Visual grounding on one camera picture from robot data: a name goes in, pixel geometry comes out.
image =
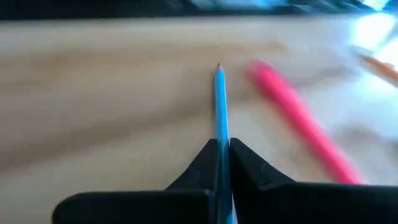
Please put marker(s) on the black aluminium table frame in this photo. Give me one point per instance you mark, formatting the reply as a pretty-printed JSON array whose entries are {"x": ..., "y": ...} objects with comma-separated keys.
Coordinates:
[{"x": 93, "y": 9}]

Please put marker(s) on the orange pencil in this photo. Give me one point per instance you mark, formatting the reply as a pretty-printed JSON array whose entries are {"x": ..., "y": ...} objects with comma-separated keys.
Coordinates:
[{"x": 382, "y": 68}]

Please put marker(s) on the blue pencil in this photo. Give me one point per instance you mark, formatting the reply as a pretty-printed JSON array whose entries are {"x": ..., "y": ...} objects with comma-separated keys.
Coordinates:
[{"x": 221, "y": 102}]

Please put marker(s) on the pink pen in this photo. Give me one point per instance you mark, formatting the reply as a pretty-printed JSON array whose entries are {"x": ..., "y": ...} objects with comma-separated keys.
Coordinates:
[{"x": 295, "y": 115}]

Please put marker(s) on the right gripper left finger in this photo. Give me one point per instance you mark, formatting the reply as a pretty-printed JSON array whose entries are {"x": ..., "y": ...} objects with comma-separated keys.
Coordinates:
[{"x": 202, "y": 168}]

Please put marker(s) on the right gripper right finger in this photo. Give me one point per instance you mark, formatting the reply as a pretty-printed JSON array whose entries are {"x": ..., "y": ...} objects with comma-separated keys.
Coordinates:
[{"x": 248, "y": 168}]

